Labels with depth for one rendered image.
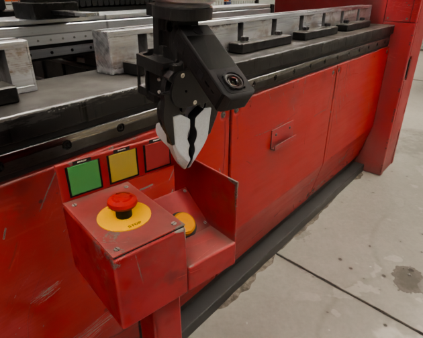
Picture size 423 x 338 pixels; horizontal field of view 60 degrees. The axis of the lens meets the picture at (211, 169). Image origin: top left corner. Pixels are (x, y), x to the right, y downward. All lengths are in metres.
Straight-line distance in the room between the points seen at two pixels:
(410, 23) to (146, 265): 2.03
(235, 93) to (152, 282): 0.26
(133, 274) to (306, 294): 1.12
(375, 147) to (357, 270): 0.99
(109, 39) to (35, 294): 0.55
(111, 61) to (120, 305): 0.57
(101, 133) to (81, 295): 0.36
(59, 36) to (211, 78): 0.77
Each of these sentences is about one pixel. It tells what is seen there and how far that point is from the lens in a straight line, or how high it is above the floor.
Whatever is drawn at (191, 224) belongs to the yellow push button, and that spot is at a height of 0.72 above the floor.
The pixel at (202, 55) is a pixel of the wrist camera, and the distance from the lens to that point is 0.42.
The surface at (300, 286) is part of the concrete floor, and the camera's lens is 1.56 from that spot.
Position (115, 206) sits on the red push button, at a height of 0.81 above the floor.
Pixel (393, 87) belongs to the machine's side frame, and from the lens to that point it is 2.35.
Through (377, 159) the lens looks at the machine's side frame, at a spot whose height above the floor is 0.10.
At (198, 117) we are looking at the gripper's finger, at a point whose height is 0.90.
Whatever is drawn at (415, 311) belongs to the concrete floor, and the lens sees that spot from 1.61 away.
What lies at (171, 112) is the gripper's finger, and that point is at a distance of 0.46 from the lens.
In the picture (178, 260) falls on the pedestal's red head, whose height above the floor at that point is 0.73.
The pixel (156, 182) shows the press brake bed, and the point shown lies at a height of 0.63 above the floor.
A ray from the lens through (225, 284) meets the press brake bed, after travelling 1.46.
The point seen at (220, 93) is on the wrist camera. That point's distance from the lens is 0.39.
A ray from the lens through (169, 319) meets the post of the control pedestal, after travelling 0.66.
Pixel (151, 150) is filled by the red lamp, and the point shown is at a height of 0.82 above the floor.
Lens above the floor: 1.06
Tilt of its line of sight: 26 degrees down
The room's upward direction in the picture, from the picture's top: straight up
